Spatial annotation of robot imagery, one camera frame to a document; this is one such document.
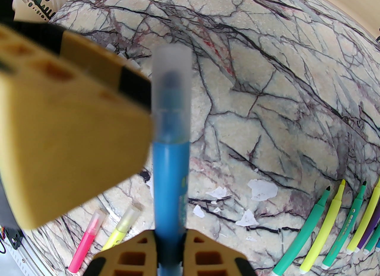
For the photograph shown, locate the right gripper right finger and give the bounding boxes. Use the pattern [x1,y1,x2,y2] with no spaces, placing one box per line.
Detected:
[183,229,257,276]

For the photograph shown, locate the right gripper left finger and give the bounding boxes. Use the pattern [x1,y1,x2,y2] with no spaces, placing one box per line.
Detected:
[92,230,158,276]

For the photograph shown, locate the yellow marker pen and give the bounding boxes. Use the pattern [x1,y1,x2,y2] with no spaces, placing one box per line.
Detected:
[299,179,346,275]
[346,177,380,254]
[101,204,142,251]

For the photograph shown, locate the pink marker pen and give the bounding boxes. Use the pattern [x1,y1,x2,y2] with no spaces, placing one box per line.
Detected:
[68,209,107,274]

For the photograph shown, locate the blue marker pen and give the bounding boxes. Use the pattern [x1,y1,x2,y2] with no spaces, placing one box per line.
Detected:
[151,138,191,276]

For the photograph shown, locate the green marker pen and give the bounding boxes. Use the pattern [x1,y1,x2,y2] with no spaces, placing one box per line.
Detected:
[322,181,368,270]
[364,233,380,254]
[271,185,332,276]

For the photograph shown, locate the purple marker pen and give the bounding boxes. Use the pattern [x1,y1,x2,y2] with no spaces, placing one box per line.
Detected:
[356,218,380,251]

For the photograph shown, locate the slotted aluminium panel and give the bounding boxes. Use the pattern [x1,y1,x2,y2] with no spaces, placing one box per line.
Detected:
[6,245,33,272]

